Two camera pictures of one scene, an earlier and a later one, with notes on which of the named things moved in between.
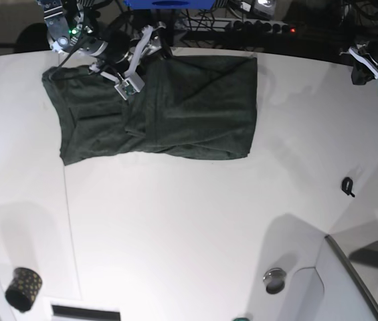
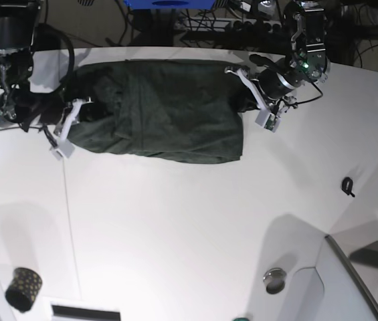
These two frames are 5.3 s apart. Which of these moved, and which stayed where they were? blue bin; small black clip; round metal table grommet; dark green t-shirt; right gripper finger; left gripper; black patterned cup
Moved: left gripper; right gripper finger; dark green t-shirt
Stayed: black patterned cup; small black clip; round metal table grommet; blue bin
